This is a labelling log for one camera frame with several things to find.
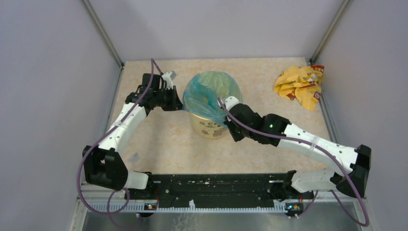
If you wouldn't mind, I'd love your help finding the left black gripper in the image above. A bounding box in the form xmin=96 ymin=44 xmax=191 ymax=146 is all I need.
xmin=153 ymin=85 xmax=184 ymax=111

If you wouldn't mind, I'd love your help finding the white slotted cable duct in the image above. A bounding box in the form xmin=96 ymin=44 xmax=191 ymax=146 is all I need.
xmin=89 ymin=200 xmax=289 ymax=214

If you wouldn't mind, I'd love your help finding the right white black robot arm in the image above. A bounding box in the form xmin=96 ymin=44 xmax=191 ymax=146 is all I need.
xmin=219 ymin=103 xmax=371 ymax=198

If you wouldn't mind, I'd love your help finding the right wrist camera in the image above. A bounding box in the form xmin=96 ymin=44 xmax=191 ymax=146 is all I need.
xmin=224 ymin=96 xmax=240 ymax=111

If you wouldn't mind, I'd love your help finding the yellow crumpled snack bag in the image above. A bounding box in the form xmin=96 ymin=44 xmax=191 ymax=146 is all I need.
xmin=273 ymin=65 xmax=325 ymax=111

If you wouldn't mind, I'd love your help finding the aluminium frame post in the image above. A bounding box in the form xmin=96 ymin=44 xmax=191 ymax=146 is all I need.
xmin=80 ymin=0 xmax=124 ymax=70
xmin=308 ymin=0 xmax=353 ymax=65

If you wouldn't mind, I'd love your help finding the yellow capybara trash bin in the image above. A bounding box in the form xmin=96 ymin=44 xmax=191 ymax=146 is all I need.
xmin=189 ymin=113 xmax=228 ymax=139

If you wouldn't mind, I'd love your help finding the left aluminium frame post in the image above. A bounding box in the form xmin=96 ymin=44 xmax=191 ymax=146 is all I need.
xmin=80 ymin=0 xmax=124 ymax=70

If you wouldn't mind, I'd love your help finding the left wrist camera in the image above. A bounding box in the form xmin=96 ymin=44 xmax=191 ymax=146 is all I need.
xmin=161 ymin=71 xmax=177 ymax=90

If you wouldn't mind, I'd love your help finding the right aluminium frame post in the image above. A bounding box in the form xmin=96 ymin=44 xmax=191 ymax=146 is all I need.
xmin=308 ymin=0 xmax=353 ymax=65

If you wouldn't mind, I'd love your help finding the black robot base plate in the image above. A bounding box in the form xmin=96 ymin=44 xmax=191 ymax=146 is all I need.
xmin=125 ymin=173 xmax=314 ymax=208

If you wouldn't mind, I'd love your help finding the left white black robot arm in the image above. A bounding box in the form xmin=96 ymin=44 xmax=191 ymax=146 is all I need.
xmin=83 ymin=71 xmax=183 ymax=199

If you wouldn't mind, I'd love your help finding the blue plastic trash bag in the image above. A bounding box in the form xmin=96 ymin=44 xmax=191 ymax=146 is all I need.
xmin=182 ymin=71 xmax=243 ymax=127

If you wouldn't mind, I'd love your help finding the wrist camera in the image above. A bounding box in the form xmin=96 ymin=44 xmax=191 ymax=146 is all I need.
xmin=224 ymin=96 xmax=240 ymax=111
xmin=161 ymin=71 xmax=177 ymax=90

